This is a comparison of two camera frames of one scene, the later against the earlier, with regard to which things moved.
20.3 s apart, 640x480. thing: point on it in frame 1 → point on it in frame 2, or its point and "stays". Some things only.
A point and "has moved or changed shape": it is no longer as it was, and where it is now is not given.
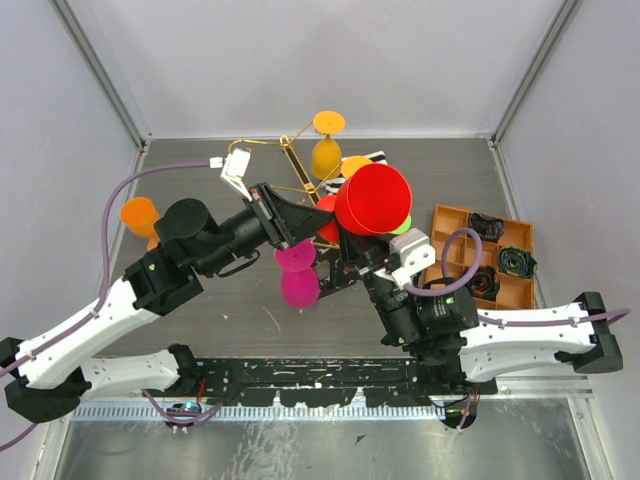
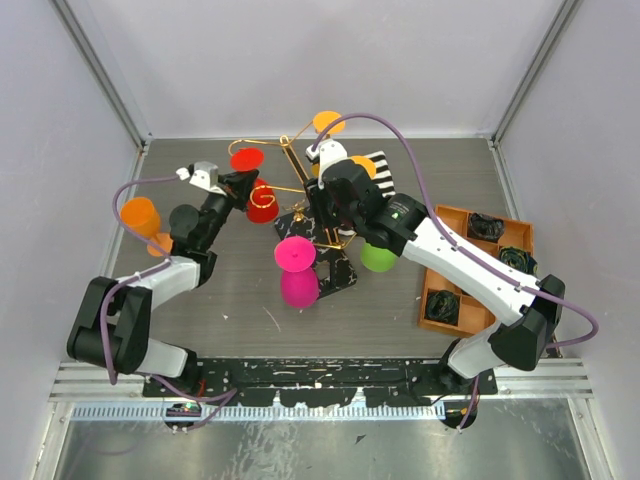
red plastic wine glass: (373, 199) has moved or changed shape
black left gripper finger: (286, 221) → (240, 183)
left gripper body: (255, 203) → (217, 208)
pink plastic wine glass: (300, 282) stays
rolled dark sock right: (517, 261) stays
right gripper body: (371, 259) → (323, 205)
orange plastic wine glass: (139, 215) stays
